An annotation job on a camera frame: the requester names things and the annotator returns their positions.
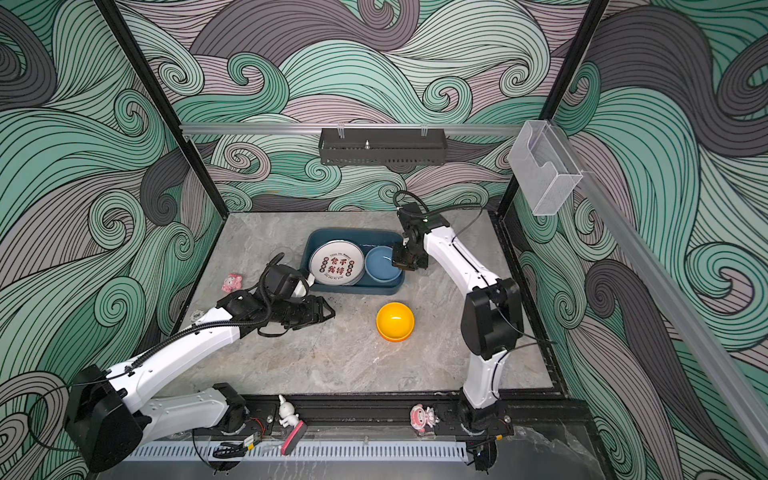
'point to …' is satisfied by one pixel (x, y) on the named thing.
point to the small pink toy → (232, 283)
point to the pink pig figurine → (422, 417)
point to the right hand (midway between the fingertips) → (400, 265)
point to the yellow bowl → (395, 321)
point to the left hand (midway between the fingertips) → (330, 314)
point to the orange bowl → (395, 341)
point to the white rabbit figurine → (287, 413)
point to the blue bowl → (379, 264)
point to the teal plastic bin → (367, 239)
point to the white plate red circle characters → (337, 263)
